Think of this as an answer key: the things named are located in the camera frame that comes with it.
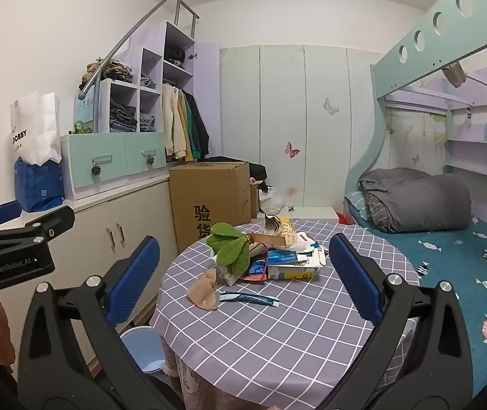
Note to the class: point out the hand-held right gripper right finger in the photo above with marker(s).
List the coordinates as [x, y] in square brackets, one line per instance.
[354, 282]

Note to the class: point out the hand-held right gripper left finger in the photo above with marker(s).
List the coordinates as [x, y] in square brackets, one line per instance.
[134, 282]

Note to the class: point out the light blue plastic bin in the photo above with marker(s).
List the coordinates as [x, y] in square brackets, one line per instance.
[141, 346]

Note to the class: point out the beige paper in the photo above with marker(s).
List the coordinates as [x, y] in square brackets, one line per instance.
[202, 290]

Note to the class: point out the blue white cardboard box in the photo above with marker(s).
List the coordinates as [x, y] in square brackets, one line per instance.
[286, 258]

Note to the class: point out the yellow wrapper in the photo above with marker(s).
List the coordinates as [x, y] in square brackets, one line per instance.
[284, 228]

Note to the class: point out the brown cardboard strip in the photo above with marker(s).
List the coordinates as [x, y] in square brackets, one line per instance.
[269, 239]

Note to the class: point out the blue orange snack packet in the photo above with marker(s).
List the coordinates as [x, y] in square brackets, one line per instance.
[257, 270]

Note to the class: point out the green leafy branch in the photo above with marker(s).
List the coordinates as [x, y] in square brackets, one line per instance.
[230, 247]

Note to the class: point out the blue toothpaste tube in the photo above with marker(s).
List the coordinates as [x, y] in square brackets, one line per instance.
[243, 297]

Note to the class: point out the person's left hand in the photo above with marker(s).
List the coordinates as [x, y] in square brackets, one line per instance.
[3, 329]

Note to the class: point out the beige low cabinet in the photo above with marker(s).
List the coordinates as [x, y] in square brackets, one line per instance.
[89, 239]

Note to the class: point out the blue shopping bag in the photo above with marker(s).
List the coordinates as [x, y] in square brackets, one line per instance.
[38, 188]

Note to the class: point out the pine cone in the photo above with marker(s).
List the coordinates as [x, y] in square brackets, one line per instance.
[151, 160]
[96, 170]

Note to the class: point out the grey plaid blanket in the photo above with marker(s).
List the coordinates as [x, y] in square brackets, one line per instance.
[378, 211]

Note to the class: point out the striped pillow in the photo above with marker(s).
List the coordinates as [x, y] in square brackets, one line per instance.
[356, 205]

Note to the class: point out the mint drawer unit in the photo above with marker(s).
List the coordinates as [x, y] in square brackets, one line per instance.
[106, 156]

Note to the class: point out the white top red step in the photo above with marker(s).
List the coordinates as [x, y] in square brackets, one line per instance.
[307, 213]

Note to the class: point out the white paper bag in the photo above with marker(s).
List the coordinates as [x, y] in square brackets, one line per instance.
[34, 128]

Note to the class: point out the green toy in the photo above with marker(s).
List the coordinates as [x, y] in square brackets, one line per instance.
[80, 128]

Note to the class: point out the grey checked tablecloth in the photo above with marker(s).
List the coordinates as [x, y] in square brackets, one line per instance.
[269, 341]

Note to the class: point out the grey duvet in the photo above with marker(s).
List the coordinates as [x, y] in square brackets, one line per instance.
[422, 200]

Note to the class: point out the pale blue storage box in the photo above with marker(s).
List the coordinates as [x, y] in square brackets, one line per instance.
[84, 111]

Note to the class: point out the large cardboard box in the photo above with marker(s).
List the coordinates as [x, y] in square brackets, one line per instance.
[209, 196]

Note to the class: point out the white plastic bag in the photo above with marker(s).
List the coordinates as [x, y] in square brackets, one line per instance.
[272, 200]

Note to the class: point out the white cubby shelf unit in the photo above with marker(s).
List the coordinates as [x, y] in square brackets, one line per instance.
[103, 106]

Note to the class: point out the dark grey folded clothes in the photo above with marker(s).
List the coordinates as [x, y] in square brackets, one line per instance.
[123, 115]

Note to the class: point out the grey metal handrail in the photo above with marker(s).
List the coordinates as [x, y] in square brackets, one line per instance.
[82, 94]

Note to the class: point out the dark clothes pile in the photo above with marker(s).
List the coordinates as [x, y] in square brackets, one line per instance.
[258, 173]

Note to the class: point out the pink butterfly sticker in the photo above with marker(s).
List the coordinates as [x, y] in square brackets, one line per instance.
[291, 150]

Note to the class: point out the hanging cream jacket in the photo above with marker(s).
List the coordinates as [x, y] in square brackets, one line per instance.
[175, 124]

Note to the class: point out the brown folded clothes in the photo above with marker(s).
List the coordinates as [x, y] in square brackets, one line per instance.
[111, 72]

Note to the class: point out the hanging green garment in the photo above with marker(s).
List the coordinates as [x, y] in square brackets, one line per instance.
[190, 128]

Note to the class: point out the hanging black coat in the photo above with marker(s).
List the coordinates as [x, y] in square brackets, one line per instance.
[200, 132]

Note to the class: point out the beige butterfly sticker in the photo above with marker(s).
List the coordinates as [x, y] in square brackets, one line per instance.
[331, 106]

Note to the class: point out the lilac bed shelf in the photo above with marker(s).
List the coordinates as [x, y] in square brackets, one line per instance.
[474, 143]

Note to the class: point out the white wardrobe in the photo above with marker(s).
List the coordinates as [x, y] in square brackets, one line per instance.
[260, 115]

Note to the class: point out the black folded clothes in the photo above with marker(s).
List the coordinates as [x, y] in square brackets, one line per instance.
[175, 54]

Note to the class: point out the hanging beige pouch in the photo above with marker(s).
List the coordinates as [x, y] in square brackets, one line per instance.
[455, 76]

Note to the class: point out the mint bunk bed frame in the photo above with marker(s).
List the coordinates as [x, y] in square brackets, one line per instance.
[440, 51]

